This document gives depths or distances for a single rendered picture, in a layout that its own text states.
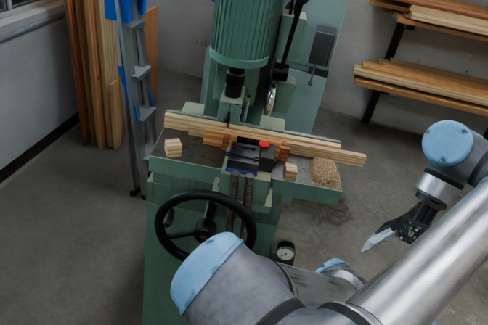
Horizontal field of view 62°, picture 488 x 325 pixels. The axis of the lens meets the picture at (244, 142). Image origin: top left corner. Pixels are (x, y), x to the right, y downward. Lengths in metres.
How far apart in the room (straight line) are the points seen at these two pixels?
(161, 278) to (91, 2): 1.54
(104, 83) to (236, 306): 2.28
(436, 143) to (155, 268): 1.10
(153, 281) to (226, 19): 1.03
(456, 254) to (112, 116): 2.35
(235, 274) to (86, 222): 1.90
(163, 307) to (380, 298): 1.34
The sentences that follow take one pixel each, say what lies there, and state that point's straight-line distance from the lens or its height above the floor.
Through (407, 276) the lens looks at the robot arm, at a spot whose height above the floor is 1.26.
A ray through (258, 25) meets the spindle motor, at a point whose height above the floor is 1.33.
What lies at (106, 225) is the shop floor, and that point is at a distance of 2.32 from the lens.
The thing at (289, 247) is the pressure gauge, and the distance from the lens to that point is 1.35.
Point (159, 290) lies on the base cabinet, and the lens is 1.71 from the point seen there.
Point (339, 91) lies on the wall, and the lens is 3.71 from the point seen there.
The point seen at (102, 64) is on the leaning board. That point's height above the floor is 0.59.
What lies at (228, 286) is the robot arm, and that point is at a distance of 0.49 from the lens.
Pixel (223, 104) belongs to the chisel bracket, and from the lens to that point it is 1.25.
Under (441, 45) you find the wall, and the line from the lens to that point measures 3.63.
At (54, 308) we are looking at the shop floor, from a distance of 2.04.
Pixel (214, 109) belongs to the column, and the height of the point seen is 0.91.
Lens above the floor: 1.65
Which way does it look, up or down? 33 degrees down
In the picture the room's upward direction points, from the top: 10 degrees clockwise
